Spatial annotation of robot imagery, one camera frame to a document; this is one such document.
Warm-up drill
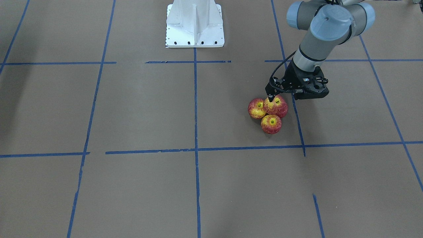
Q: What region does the red yellow apple side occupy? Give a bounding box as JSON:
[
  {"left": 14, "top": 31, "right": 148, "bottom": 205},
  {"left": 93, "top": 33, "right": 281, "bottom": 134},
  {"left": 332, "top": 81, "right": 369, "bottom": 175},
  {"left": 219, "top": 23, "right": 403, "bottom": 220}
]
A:
[{"left": 248, "top": 98, "right": 266, "bottom": 119}]

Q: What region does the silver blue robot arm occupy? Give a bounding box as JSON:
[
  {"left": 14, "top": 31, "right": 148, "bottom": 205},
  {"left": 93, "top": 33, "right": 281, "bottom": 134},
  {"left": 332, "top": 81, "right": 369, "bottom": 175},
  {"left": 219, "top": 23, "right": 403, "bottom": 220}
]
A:
[{"left": 265, "top": 0, "right": 376, "bottom": 101}]

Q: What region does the lone red yellow apple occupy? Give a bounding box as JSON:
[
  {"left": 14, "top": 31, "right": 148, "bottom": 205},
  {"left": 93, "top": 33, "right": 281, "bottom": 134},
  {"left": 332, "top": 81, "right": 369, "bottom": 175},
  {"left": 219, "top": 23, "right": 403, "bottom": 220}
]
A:
[{"left": 263, "top": 95, "right": 288, "bottom": 118}]

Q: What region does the brown paper table mat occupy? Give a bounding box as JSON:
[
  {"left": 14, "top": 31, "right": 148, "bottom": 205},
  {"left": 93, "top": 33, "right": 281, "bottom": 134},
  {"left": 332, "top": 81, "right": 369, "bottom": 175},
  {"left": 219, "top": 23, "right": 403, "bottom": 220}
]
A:
[{"left": 1, "top": 0, "right": 422, "bottom": 238}]

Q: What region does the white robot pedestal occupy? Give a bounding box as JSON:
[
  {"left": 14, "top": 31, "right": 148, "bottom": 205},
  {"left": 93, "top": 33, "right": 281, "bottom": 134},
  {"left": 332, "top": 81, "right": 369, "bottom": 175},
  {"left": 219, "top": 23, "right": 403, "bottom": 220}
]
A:
[{"left": 165, "top": 0, "right": 225, "bottom": 48}]

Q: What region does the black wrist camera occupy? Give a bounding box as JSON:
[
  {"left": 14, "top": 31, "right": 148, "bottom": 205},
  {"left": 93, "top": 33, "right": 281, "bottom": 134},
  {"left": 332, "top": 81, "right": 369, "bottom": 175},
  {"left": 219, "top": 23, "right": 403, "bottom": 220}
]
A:
[{"left": 294, "top": 76, "right": 329, "bottom": 100}]

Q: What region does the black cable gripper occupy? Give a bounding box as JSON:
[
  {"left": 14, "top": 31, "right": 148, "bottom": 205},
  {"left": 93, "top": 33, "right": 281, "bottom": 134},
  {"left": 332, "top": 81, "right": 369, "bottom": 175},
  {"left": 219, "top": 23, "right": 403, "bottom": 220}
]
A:
[{"left": 269, "top": 50, "right": 296, "bottom": 95}]

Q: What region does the red yellow apple front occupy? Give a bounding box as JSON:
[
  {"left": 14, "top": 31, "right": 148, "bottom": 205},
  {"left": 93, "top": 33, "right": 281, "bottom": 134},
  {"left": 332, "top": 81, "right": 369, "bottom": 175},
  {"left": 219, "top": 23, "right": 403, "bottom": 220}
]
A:
[{"left": 260, "top": 115, "right": 282, "bottom": 135}]

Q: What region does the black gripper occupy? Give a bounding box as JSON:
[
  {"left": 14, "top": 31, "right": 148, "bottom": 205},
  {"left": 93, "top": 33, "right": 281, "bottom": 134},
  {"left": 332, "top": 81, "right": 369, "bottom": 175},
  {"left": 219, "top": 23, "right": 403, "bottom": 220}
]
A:
[{"left": 265, "top": 62, "right": 323, "bottom": 102}]

